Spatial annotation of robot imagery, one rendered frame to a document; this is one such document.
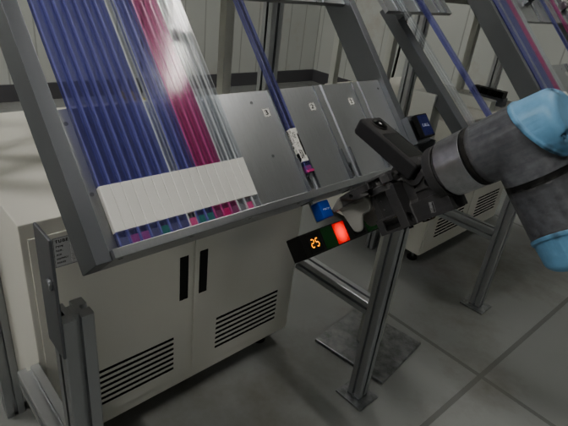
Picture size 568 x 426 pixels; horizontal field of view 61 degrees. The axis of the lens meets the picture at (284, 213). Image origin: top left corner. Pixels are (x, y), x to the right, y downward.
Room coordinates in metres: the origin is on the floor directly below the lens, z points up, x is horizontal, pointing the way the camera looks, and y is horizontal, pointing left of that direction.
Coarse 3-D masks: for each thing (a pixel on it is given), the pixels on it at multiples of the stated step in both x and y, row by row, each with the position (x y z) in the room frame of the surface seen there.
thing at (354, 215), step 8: (336, 200) 0.69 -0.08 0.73; (368, 200) 0.64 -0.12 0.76; (336, 208) 0.67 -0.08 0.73; (344, 208) 0.66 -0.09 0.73; (352, 208) 0.65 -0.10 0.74; (360, 208) 0.64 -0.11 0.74; (368, 208) 0.63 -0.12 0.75; (352, 216) 0.65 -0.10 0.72; (360, 216) 0.64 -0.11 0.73; (352, 224) 0.65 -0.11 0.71; (360, 224) 0.64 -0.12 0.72
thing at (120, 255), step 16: (368, 176) 0.81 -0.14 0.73; (320, 192) 0.72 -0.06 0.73; (336, 192) 0.78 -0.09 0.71; (256, 208) 0.62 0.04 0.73; (272, 208) 0.64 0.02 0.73; (288, 208) 0.71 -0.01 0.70; (208, 224) 0.56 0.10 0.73; (224, 224) 0.58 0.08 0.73; (240, 224) 0.64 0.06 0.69; (144, 240) 0.50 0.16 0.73; (160, 240) 0.51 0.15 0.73; (176, 240) 0.52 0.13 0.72; (192, 240) 0.59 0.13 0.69; (112, 256) 0.47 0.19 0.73; (128, 256) 0.49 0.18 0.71; (144, 256) 0.54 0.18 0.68
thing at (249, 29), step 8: (232, 0) 0.90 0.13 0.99; (240, 0) 0.90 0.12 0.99; (240, 8) 0.89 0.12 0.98; (240, 16) 0.88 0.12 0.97; (248, 16) 0.89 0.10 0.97; (248, 24) 0.87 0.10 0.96; (248, 32) 0.87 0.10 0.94; (256, 40) 0.86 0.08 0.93; (256, 48) 0.85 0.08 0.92; (256, 56) 0.85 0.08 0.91; (264, 56) 0.85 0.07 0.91; (264, 64) 0.84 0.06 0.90; (264, 72) 0.83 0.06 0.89; (272, 72) 0.84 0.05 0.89; (272, 80) 0.82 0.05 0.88; (272, 88) 0.82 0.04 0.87; (272, 96) 0.81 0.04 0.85; (280, 96) 0.81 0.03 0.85; (280, 104) 0.80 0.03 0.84; (280, 112) 0.80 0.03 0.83; (288, 112) 0.80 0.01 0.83; (288, 120) 0.79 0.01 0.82; (288, 128) 0.78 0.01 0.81; (304, 168) 0.75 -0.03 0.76
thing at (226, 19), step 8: (224, 0) 1.39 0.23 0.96; (224, 8) 1.39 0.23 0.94; (232, 8) 1.40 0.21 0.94; (224, 16) 1.39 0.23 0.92; (232, 16) 1.40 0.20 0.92; (224, 24) 1.39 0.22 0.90; (232, 24) 1.40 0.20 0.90; (224, 32) 1.39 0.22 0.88; (232, 32) 1.40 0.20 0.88; (224, 40) 1.39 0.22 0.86; (232, 40) 1.40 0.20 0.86; (224, 48) 1.39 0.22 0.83; (224, 56) 1.39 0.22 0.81; (224, 64) 1.39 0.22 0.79; (224, 72) 1.39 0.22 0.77; (224, 80) 1.39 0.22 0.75; (216, 88) 1.40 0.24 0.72; (224, 88) 1.39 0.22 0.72
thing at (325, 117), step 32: (224, 96) 0.75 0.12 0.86; (256, 96) 0.79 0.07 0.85; (288, 96) 0.84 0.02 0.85; (320, 96) 0.90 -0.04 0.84; (352, 96) 0.96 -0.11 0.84; (384, 96) 1.02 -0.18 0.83; (64, 128) 0.56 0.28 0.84; (256, 128) 0.75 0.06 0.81; (320, 128) 0.84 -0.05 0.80; (352, 128) 0.90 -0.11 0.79; (256, 160) 0.71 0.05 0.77; (288, 160) 0.75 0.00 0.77; (320, 160) 0.79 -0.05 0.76; (352, 160) 0.84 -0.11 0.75; (384, 160) 0.89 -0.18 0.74; (96, 192) 0.53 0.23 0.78; (288, 192) 0.71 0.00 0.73
